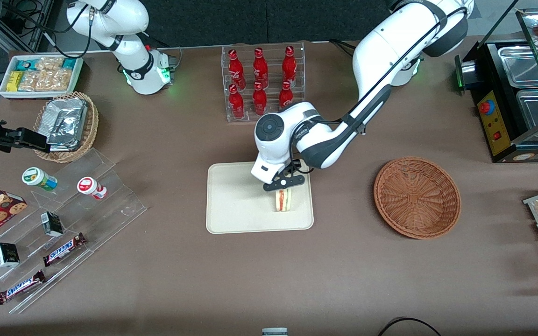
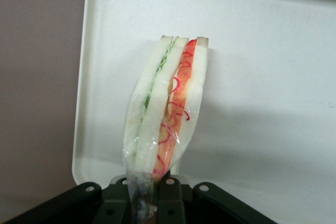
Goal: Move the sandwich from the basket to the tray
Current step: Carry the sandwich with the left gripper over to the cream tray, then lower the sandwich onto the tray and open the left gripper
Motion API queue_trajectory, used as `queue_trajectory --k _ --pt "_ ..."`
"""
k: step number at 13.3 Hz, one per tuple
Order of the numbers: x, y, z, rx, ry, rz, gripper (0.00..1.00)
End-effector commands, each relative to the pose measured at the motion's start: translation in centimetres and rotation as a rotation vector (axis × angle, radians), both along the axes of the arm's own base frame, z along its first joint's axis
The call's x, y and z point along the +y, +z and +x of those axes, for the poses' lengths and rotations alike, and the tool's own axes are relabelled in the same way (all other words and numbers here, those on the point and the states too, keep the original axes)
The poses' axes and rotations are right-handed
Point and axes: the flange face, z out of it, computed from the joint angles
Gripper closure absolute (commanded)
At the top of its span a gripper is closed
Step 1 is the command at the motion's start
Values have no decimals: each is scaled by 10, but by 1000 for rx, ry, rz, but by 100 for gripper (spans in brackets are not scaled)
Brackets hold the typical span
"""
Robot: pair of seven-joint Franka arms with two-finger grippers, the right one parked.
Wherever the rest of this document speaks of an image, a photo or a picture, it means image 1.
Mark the triangle sandwich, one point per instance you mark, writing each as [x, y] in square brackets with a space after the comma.
[283, 200]

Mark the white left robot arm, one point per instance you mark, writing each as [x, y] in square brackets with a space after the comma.
[390, 42]

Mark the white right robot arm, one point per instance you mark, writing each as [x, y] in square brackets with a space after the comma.
[133, 56]

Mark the beige rectangular tray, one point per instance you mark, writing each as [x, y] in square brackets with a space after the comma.
[241, 200]

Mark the light wicker basket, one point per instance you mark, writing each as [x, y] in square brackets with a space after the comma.
[90, 126]

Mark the brown round wicker basket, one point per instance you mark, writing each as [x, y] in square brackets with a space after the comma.
[417, 198]

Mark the cup with green lid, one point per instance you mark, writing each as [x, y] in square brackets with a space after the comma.
[39, 178]

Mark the silver foil pack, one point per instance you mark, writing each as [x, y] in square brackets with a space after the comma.
[68, 133]
[63, 106]

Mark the white snack container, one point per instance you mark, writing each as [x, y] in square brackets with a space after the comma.
[3, 91]

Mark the clear bag of crackers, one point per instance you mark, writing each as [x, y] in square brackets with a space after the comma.
[49, 63]
[31, 80]
[58, 80]

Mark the yellow snack packet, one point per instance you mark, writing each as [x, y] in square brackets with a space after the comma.
[14, 81]

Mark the teal snack packet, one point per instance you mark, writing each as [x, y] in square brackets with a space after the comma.
[25, 65]
[69, 63]

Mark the red cola bottle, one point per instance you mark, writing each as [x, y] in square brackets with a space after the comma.
[286, 95]
[236, 70]
[259, 99]
[236, 102]
[289, 65]
[260, 67]

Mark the cup with red lid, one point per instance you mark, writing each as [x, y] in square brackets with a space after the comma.
[90, 187]

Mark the small black box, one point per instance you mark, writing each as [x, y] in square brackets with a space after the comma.
[52, 224]
[6, 255]

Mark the clear acrylic tiered stand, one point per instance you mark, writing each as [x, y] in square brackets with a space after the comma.
[110, 205]

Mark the Snickers bar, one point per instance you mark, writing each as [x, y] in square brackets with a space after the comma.
[63, 249]
[20, 287]

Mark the clear acrylic bottle rack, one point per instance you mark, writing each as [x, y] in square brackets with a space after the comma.
[271, 51]

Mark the grey white capped object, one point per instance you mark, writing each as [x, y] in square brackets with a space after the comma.
[274, 332]

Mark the red knob on blue base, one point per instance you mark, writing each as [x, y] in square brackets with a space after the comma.
[486, 108]

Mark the black food warmer machine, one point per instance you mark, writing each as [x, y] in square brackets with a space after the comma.
[484, 65]

